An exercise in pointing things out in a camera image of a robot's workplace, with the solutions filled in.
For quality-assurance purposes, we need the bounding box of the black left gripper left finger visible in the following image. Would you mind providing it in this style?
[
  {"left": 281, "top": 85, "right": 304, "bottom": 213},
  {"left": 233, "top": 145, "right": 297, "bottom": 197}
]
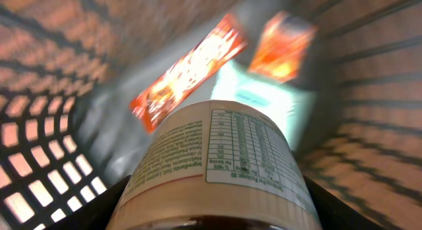
[{"left": 46, "top": 175, "right": 131, "bottom": 230}]

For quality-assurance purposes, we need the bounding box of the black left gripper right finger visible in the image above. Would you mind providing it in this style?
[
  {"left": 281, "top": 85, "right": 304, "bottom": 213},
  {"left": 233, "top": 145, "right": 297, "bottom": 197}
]
[{"left": 303, "top": 176, "right": 385, "bottom": 230}]

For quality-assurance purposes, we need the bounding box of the mint green wet wipes pack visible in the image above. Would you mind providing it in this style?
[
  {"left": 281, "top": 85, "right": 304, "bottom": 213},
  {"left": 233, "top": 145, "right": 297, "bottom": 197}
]
[{"left": 211, "top": 61, "right": 316, "bottom": 151}]

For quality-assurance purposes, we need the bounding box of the red chocolate bar wrapper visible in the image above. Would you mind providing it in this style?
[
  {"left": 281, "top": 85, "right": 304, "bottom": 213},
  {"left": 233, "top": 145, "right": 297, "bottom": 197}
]
[{"left": 130, "top": 14, "right": 247, "bottom": 133}]

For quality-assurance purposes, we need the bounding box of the green lid seasoning jar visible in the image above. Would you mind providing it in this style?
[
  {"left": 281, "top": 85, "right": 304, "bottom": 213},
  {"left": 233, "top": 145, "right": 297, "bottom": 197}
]
[{"left": 107, "top": 100, "right": 321, "bottom": 229}]

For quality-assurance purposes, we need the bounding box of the small orange juice packet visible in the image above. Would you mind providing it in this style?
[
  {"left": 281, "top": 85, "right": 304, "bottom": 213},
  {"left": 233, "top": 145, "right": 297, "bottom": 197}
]
[{"left": 248, "top": 11, "right": 317, "bottom": 83}]

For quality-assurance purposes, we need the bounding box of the grey plastic mesh basket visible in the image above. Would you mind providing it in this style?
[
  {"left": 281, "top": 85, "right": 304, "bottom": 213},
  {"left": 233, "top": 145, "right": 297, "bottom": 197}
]
[{"left": 1, "top": 0, "right": 421, "bottom": 229}]

